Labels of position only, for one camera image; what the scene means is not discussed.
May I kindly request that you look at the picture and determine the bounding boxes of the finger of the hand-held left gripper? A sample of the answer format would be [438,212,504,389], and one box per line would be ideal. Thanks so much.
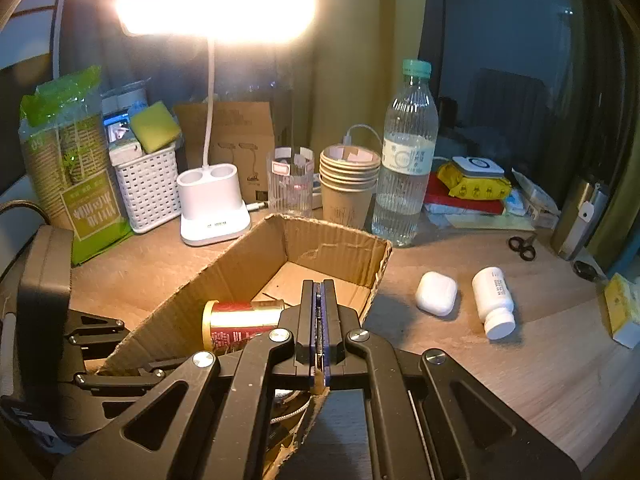
[74,355,196,421]
[64,309,127,347]

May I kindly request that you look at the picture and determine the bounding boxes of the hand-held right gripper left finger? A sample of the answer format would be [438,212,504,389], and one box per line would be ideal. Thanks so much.
[52,280,321,480]

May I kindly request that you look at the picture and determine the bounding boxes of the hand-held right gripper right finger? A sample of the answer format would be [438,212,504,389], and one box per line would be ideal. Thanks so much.
[320,280,581,480]

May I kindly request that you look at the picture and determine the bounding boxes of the red tin can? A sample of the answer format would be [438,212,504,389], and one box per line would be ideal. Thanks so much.
[201,300,286,356]

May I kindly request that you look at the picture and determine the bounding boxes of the cardboard box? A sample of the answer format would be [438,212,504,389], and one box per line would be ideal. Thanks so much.
[97,213,393,480]

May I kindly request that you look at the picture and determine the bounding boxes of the white earbuds case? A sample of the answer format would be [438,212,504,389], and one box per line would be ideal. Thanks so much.
[415,271,458,317]

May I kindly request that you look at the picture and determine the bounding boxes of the stack of brown paper cups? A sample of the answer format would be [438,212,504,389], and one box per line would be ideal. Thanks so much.
[319,144,382,231]

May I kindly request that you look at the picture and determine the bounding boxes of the green paper cup packet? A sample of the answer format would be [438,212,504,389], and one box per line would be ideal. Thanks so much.
[19,66,133,267]

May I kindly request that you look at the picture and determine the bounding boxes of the ribbed glass cup with stickers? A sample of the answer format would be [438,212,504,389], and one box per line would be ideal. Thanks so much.
[266,146,316,218]

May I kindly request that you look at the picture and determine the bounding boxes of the clear plastic water bottle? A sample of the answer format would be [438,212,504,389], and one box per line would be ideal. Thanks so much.
[371,59,440,248]

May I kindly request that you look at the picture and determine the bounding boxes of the white plastic basket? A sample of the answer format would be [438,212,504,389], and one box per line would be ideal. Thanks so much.
[114,142,182,234]

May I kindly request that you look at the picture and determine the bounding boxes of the white desk lamp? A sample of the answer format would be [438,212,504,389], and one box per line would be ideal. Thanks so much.
[115,0,318,247]

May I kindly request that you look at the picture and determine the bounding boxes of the white pill bottle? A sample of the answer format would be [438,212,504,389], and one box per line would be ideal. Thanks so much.
[471,266,517,341]

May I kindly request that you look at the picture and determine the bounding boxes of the small white box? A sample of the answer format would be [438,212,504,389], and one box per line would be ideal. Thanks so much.
[108,141,143,167]

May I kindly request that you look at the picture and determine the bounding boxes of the red book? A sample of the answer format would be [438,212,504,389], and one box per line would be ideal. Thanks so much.
[424,175,506,216]

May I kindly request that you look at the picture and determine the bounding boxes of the yellow wipes packet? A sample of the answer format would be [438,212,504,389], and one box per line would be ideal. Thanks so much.
[437,162,513,200]

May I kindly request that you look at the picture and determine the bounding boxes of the brown cardboard lamp packaging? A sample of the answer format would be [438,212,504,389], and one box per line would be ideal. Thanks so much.
[173,101,276,203]

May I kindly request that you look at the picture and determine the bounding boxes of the black scissors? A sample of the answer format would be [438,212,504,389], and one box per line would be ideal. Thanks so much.
[508,234,539,261]

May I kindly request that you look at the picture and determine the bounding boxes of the yellow green sponge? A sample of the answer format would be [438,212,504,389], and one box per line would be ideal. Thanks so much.
[130,101,182,154]

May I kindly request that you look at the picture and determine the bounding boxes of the white charging pad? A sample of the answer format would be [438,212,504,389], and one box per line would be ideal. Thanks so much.
[451,156,506,178]

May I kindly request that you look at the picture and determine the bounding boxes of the white medicine boxes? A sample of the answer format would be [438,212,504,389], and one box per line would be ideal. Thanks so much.
[502,169,561,228]

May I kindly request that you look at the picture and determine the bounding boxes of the olive curtain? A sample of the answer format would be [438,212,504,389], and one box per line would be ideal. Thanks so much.
[312,0,431,161]

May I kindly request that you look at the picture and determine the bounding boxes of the steel tumbler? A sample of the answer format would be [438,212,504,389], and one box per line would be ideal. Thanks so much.
[550,175,611,262]

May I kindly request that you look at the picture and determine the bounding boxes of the yellow tissue box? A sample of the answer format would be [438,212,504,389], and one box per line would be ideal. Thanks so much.
[603,273,640,350]

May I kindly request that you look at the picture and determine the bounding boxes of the braided cable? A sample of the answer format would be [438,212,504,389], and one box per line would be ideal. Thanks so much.
[270,387,313,428]

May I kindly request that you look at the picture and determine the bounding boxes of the black cable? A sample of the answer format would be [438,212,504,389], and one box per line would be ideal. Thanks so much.
[0,200,51,226]

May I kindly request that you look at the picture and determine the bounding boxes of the white usb cable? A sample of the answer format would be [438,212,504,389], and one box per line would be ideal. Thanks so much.
[342,124,385,148]

